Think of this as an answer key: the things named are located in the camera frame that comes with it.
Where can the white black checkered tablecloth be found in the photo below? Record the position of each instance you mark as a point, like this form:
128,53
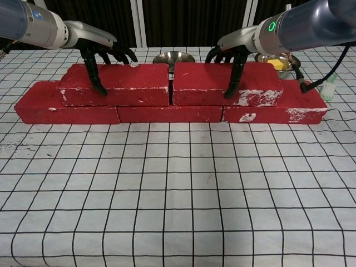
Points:
178,208

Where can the red brick with white scuffs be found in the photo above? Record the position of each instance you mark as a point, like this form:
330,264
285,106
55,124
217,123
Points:
205,76

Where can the shallow steel dish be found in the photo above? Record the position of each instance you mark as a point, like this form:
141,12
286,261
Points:
172,57

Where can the wide white frame post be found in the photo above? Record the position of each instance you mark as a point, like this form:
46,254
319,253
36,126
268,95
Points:
252,11

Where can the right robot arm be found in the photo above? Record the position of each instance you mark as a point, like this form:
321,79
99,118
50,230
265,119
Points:
306,25

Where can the red brick with white patch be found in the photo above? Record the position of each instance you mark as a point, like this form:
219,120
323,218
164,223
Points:
300,97

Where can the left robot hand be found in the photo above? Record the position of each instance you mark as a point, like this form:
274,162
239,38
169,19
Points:
89,33

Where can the deep steel bowl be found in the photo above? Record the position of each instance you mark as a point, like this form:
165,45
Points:
286,72

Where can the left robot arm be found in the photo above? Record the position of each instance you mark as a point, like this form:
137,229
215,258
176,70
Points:
30,26

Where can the yellow block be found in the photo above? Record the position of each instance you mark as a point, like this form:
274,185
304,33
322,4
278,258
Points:
275,64

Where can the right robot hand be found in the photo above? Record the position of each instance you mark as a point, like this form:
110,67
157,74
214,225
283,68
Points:
242,37

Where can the green brush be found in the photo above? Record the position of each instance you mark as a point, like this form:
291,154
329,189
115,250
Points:
327,90

